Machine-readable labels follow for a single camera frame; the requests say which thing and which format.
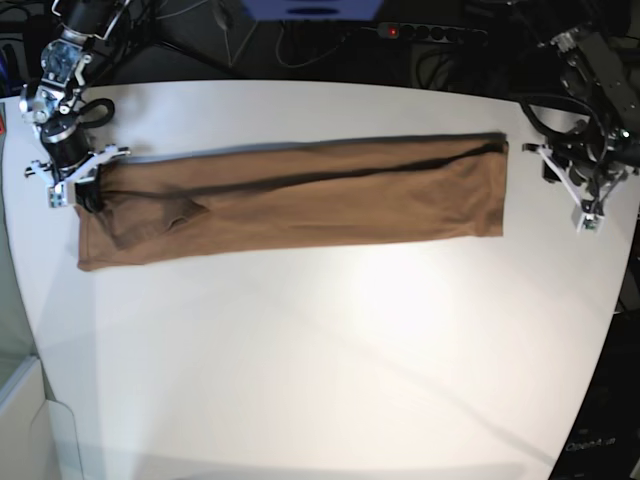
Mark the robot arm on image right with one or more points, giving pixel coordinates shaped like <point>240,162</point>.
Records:
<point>591,159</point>

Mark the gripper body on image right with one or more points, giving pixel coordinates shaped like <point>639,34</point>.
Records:
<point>586,183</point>

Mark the white bin at left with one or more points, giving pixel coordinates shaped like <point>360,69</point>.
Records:
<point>38,435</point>

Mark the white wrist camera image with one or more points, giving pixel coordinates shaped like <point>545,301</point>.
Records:
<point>587,222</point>
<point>61,195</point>

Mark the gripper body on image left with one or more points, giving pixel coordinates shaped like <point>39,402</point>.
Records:
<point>44,171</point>

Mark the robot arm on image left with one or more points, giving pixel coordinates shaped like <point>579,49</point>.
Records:
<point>54,107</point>

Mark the black power strip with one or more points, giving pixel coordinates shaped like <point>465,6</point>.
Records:
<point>430,33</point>

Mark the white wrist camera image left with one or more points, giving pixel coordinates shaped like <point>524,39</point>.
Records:
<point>61,195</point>

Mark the brown T-shirt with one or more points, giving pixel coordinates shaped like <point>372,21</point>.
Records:
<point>358,192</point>

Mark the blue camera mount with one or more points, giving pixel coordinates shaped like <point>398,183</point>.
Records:
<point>295,10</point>

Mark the black OpenArm base box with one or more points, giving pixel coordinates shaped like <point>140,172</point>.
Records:
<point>604,440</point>

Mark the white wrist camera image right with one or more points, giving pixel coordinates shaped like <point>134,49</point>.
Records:
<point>587,222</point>

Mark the black tripod stand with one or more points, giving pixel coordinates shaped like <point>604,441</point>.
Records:
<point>135,31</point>

